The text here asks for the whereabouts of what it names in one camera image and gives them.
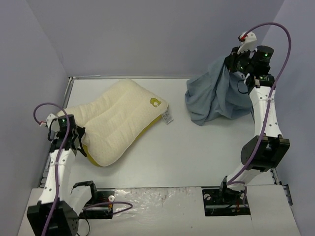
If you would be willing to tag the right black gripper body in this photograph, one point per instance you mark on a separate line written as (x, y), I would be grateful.
(231, 62)

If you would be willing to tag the striped pillowcase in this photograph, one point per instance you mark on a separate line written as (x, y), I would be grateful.
(217, 93)

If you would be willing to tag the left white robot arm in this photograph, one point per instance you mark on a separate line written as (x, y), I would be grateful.
(57, 210)

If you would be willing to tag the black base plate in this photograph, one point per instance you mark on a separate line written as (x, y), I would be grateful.
(99, 212)
(215, 205)

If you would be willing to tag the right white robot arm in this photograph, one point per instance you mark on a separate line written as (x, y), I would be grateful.
(268, 146)

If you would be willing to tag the cream white pillow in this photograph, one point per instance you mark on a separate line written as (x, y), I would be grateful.
(115, 120)

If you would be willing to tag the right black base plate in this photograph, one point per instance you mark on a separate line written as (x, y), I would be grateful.
(215, 205)

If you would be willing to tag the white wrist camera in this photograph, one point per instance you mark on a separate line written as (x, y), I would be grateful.
(51, 117)
(248, 42)

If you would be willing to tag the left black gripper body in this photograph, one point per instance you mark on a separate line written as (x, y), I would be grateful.
(77, 135)

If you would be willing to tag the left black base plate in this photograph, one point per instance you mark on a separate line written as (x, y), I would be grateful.
(99, 212)

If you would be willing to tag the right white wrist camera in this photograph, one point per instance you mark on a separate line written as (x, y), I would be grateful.
(248, 42)

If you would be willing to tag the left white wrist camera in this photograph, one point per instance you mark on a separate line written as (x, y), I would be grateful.
(51, 117)

